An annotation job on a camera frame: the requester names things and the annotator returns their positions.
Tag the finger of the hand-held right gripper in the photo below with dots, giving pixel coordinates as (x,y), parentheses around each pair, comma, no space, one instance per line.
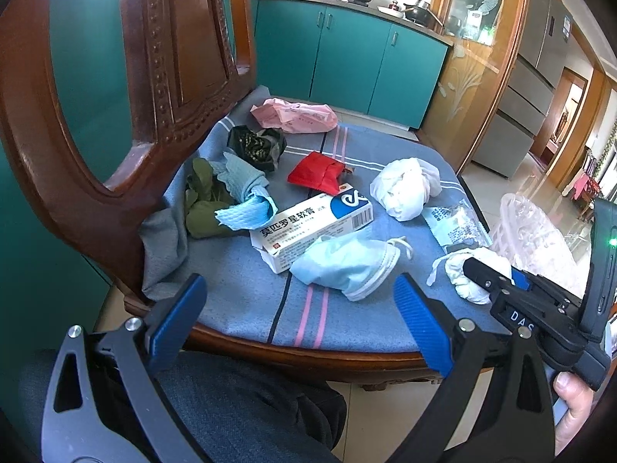
(519,276)
(484,272)

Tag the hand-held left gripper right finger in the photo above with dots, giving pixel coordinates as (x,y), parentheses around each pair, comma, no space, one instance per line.
(419,319)

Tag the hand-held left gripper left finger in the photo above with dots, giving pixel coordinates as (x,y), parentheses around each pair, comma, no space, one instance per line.
(178,319)

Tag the small white tissue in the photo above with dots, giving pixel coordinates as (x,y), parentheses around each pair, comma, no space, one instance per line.
(458,275)

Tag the white plastic basket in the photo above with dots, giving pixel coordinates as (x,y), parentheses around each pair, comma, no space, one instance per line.
(530,231)

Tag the clear plastic packet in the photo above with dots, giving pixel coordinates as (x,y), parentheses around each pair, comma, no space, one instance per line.
(455,229)

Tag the blue face mask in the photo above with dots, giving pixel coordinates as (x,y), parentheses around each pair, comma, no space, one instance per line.
(342,265)

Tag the large white tissue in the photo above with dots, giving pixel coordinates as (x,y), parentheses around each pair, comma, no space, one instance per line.
(405,188)

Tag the blue paper towel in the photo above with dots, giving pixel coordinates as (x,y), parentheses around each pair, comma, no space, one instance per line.
(241,214)

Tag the white and blue ointment box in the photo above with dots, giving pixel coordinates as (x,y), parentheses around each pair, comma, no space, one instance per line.
(308,224)

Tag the red packet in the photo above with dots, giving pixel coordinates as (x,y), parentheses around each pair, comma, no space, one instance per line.
(315,173)

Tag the person's right hand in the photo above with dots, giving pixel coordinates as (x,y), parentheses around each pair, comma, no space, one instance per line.
(573,410)

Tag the blue striped seat cushion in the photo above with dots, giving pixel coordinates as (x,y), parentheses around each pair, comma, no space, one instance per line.
(250,308)

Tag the person's trousered leg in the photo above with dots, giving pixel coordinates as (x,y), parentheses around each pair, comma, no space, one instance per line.
(241,410)

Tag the dark green patterned cloth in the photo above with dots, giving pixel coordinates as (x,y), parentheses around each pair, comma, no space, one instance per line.
(255,147)

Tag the silver refrigerator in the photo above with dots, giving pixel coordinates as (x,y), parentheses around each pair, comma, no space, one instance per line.
(530,82)

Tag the wooden glass display cabinet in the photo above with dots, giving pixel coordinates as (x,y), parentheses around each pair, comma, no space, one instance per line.
(482,72)

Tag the pink plastic bag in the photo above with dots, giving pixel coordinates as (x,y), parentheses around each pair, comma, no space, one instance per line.
(299,115)

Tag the teal kitchen cabinets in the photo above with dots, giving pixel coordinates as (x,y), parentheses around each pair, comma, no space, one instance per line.
(347,53)

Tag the carved wooden chair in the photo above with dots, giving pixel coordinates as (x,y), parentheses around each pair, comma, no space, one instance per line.
(168,58)

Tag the wooden door frame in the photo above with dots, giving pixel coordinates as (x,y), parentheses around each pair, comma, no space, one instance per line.
(559,130)

